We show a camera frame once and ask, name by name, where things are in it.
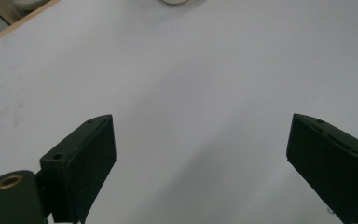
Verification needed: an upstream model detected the cream plastic storage box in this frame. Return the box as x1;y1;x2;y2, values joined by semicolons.
160;0;191;6

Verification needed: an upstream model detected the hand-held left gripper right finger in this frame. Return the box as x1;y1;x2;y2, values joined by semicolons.
285;113;358;224

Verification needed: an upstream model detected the wooden table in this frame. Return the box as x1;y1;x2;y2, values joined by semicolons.
0;0;62;50

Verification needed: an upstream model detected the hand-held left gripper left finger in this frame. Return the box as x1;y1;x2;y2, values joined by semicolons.
39;114;117;224

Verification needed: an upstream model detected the white round object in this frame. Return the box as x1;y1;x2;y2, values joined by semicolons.
11;0;52;12

